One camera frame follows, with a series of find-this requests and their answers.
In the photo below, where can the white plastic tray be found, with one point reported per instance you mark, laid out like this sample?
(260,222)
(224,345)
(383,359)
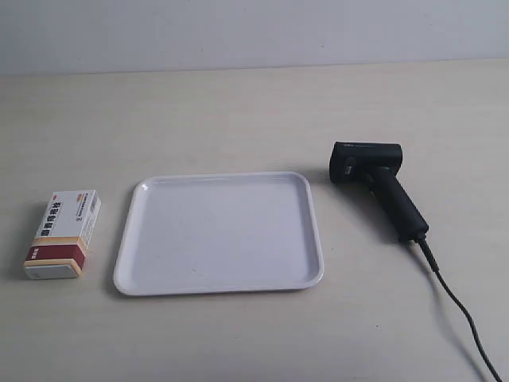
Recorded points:
(219,233)

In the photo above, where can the white red medicine box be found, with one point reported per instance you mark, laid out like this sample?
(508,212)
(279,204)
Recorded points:
(59,248)

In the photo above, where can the black handheld barcode scanner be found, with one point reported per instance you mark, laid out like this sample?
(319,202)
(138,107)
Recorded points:
(376,165)

